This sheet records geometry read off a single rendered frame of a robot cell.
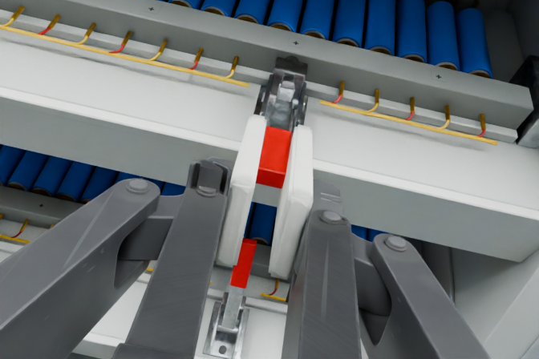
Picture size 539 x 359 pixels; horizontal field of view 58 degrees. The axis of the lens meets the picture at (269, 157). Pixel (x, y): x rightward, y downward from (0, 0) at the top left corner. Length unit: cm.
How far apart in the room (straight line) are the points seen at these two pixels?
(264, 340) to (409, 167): 19
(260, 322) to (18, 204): 21
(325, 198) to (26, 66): 19
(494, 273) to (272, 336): 17
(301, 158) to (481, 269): 22
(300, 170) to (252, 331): 25
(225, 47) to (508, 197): 17
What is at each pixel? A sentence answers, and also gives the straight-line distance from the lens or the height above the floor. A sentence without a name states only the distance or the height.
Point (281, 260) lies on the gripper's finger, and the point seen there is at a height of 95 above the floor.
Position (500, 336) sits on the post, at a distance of 35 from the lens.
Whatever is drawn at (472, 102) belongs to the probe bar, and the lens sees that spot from 30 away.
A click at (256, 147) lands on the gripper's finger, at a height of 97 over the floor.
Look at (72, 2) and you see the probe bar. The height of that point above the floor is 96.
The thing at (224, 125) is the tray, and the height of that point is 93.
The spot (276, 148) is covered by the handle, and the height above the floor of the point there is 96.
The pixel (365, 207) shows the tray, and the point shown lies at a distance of 28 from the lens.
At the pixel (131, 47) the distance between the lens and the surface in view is 29.
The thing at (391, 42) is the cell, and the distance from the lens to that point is 31.
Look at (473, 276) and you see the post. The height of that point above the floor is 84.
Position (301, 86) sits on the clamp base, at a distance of 26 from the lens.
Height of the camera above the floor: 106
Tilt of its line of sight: 33 degrees down
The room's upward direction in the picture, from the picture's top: 14 degrees clockwise
